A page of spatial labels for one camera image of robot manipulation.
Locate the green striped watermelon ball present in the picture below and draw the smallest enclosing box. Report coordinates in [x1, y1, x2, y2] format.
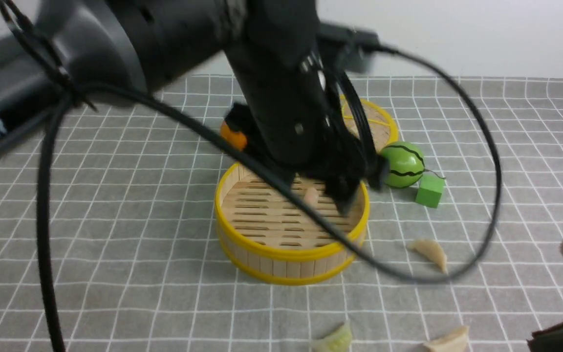
[380, 141, 425, 189]

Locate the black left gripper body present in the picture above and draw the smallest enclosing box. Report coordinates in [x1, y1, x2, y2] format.
[299, 73, 390, 215]

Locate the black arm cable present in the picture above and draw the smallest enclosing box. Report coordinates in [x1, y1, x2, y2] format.
[0, 0, 503, 352]

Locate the bamboo steamer tray yellow rim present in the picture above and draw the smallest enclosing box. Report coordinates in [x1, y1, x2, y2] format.
[214, 163, 355, 286]

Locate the grey white-grid tablecloth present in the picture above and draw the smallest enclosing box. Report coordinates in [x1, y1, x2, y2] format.
[0, 77, 563, 352]

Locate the beige dumpling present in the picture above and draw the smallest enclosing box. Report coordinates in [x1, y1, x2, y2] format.
[407, 239, 448, 274]

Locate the cream dumpling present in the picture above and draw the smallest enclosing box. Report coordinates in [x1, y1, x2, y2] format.
[423, 326, 469, 352]

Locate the woven bamboo steamer lid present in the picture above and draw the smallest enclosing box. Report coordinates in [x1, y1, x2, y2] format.
[340, 95, 399, 152]

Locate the pink dumpling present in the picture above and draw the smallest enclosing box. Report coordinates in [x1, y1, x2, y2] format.
[303, 187, 320, 207]

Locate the green cube block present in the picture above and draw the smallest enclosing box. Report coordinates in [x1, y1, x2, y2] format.
[415, 174, 446, 209]

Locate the orange red toy pear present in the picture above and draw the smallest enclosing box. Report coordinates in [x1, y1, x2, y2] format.
[220, 121, 248, 151]

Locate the green dumpling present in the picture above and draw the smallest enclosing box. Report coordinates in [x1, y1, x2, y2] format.
[311, 320, 353, 352]

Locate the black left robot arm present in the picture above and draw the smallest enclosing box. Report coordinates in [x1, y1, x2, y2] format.
[0, 0, 388, 213]

